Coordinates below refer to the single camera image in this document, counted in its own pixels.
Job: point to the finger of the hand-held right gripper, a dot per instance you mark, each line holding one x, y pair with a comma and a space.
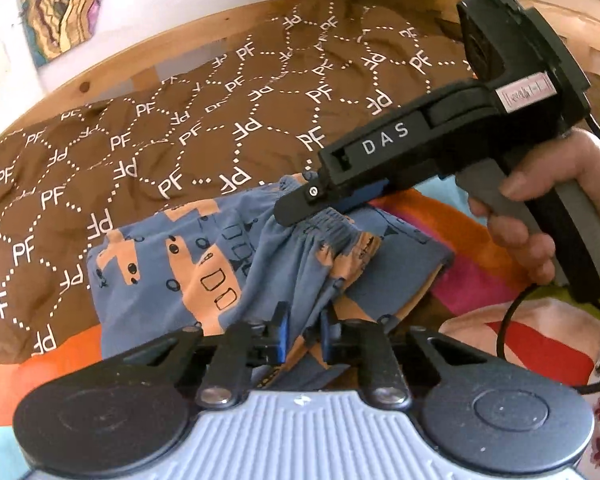
300, 205

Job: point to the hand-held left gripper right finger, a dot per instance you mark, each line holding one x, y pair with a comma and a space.
325, 341

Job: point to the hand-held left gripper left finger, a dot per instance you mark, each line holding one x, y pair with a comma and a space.
280, 335

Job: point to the blue pants with orange print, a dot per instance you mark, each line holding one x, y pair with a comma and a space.
145, 280

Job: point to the person's right hand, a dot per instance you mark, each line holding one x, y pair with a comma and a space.
595, 170

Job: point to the colourful striped sheet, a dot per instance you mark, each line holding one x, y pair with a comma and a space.
475, 280

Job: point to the brown printed blanket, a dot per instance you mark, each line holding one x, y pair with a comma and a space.
155, 135

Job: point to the wooden bed frame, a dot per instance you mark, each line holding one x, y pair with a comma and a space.
145, 67

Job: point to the swirl pattern wall poster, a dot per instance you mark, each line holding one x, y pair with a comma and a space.
65, 10

